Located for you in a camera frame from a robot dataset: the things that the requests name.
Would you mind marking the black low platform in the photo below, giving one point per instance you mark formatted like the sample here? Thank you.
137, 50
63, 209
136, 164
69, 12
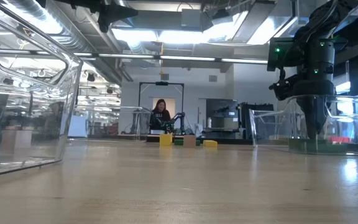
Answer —
228, 141

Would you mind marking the white box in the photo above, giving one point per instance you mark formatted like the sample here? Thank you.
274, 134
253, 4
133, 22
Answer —
78, 126

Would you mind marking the black equipment cabinet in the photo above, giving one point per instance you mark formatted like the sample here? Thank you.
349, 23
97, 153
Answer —
222, 115

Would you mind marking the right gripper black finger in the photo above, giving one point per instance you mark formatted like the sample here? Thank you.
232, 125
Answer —
312, 121

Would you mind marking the white bottle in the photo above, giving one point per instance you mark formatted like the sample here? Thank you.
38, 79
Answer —
209, 122

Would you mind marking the clear plastic bin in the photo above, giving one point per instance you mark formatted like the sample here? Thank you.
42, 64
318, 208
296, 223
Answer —
129, 121
70, 102
269, 130

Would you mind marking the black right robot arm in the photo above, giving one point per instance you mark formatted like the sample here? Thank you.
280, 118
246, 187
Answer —
322, 25

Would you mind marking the long yellow block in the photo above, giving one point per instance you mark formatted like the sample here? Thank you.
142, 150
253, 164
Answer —
210, 143

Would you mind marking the long ceiling light tube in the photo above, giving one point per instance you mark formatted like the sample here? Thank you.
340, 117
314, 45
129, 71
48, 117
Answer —
244, 61
126, 56
187, 58

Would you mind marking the black gantry frame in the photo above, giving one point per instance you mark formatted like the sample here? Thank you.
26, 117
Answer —
162, 83

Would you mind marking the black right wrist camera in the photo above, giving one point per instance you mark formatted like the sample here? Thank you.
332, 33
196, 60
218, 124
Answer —
283, 87

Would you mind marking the green block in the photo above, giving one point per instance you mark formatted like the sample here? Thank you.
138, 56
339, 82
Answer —
322, 147
178, 142

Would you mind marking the short yellow block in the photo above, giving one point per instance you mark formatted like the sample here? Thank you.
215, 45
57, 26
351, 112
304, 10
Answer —
165, 140

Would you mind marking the square wall vent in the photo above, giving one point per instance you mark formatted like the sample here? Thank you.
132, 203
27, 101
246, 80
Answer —
164, 76
212, 78

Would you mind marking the bright ceiling light panel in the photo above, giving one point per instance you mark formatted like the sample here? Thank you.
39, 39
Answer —
166, 36

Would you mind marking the red object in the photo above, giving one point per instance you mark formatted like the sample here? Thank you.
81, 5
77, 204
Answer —
337, 139

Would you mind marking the small black background robot arm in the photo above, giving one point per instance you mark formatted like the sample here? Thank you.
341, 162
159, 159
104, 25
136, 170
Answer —
176, 121

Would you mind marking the person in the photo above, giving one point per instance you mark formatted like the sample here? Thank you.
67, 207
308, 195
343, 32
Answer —
160, 115

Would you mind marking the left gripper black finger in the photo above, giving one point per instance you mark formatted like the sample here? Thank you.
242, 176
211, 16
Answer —
123, 12

